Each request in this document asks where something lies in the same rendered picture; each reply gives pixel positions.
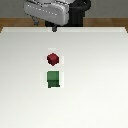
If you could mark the red cube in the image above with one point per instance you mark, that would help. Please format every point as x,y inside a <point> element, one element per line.
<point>53,59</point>

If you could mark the green cube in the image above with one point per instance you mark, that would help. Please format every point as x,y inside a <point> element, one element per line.
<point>53,78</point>

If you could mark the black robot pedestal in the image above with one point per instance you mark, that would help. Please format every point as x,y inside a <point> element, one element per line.
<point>78,13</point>

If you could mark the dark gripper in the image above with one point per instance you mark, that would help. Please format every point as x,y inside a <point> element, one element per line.
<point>53,25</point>

